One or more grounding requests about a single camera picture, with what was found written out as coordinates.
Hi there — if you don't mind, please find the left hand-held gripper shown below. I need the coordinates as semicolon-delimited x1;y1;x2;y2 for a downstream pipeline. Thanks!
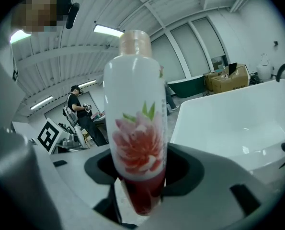
36;117;67;153

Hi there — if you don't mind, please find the large cardboard box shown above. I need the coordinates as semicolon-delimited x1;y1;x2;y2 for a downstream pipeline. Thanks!
210;63;250;94

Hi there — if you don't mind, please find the white window blind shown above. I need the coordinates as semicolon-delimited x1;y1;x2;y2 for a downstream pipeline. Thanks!
191;17;227;65
150;34;189;82
170;23;210;78

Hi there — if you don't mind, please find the black head-worn camera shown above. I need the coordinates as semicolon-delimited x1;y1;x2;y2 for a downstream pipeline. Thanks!
65;2;80;30

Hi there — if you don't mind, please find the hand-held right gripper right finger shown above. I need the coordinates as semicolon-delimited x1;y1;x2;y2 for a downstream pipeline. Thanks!
137;142;277;230

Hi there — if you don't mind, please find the pink bottle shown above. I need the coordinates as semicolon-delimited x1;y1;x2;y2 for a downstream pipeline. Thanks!
103;29;168;217

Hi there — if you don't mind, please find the long ceiling light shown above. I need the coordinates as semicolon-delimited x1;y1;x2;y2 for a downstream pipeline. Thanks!
93;24;125;38
78;79;97;89
10;30;32;44
30;95;54;111

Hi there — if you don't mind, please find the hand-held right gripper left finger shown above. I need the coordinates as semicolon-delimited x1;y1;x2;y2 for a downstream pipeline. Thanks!
50;145;138;230

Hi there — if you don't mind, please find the white bathtub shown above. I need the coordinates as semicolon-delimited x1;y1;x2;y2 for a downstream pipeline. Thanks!
170;79;285;185

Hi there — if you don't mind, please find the person's head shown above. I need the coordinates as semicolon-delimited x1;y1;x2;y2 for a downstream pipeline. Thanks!
11;0;72;36

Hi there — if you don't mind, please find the small cardboard box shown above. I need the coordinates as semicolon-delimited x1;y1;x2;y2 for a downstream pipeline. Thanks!
203;71;222;92

